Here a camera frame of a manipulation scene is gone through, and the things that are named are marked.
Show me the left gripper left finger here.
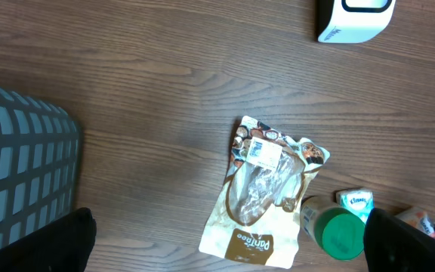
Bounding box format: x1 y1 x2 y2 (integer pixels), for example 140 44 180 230
0 208 97 272

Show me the green lid jar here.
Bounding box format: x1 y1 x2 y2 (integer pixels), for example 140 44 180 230
300 196 365 261

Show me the teal tissue pack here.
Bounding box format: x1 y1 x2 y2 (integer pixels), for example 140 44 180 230
335 188 375 223

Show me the grey plastic mesh basket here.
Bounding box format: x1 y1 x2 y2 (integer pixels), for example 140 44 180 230
0 88 82 249

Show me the beige snack bag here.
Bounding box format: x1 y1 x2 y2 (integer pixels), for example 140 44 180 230
199 116 330 269

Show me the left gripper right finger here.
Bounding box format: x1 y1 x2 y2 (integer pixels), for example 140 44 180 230
363 208 435 272

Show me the orange tissue pack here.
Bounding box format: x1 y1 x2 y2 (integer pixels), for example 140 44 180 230
396 207 435 239

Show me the white barcode scanner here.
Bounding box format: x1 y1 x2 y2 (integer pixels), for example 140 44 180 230
316 0 396 44

